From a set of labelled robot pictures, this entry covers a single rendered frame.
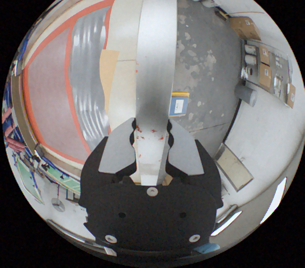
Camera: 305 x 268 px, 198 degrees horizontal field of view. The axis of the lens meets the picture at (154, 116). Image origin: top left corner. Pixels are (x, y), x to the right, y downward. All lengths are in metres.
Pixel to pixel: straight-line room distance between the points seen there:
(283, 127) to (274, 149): 0.65
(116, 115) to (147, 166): 0.10
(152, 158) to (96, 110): 0.12
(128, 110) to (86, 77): 0.08
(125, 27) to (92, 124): 0.16
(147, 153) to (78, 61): 0.18
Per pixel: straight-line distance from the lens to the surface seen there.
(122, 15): 0.17
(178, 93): 0.50
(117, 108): 0.16
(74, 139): 0.27
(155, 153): 0.15
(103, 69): 0.15
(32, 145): 0.62
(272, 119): 3.18
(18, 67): 0.59
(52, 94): 0.26
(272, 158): 3.46
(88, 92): 0.16
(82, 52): 0.16
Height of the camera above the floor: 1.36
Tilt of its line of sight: 56 degrees down
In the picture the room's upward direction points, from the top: 149 degrees clockwise
